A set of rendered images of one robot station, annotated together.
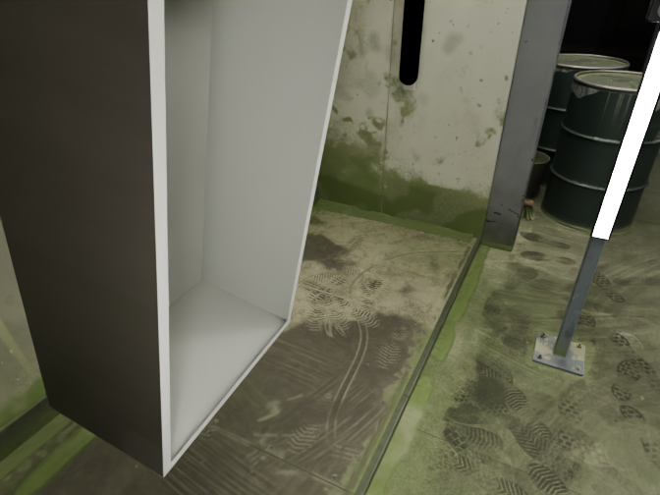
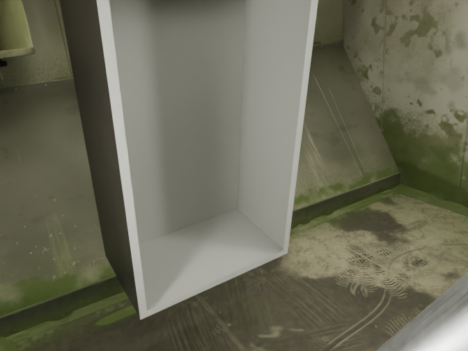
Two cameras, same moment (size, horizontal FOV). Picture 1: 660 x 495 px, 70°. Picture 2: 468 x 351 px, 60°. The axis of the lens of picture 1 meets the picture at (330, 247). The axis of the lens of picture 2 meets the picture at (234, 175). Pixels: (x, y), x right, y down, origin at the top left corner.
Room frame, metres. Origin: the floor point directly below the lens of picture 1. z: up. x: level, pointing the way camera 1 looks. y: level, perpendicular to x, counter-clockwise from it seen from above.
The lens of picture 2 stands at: (-0.01, -0.49, 1.30)
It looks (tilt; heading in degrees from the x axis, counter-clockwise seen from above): 21 degrees down; 35
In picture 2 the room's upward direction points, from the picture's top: 5 degrees counter-clockwise
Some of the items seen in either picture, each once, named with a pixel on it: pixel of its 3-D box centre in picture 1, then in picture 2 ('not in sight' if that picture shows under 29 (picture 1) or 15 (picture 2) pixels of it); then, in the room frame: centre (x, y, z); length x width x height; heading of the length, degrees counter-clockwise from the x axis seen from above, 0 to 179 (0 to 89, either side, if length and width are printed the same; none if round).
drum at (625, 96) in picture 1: (604, 151); not in sight; (2.87, -1.74, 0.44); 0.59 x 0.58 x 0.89; 168
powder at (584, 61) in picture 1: (583, 63); not in sight; (3.53, -1.79, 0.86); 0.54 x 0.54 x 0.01
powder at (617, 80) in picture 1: (626, 82); not in sight; (2.88, -1.74, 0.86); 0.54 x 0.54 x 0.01
